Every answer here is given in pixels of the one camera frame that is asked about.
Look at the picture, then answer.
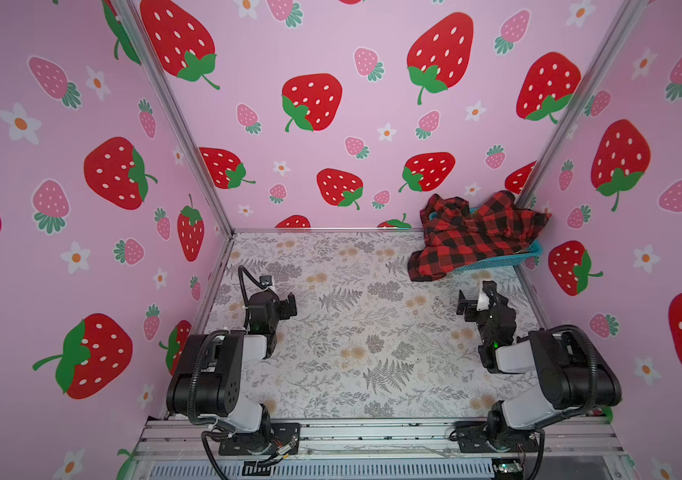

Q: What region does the red black plaid shirt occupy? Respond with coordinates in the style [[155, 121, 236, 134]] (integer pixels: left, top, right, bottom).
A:
[[407, 190, 552, 283]]

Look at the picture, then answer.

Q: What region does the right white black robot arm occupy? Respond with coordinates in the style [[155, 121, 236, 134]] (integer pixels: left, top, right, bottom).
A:
[[449, 281, 622, 453]]

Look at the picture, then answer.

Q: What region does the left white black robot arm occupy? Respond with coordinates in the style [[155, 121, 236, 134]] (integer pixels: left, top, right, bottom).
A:
[[166, 288, 300, 459]]

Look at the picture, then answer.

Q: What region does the teal plastic basket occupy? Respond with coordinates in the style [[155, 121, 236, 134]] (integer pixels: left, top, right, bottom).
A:
[[428, 206, 543, 274]]

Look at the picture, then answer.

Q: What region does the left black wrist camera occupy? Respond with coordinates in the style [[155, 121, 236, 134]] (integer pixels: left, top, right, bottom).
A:
[[259, 275, 273, 287]]

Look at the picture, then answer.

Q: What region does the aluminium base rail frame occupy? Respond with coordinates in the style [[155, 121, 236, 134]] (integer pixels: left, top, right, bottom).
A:
[[120, 417, 640, 479]]

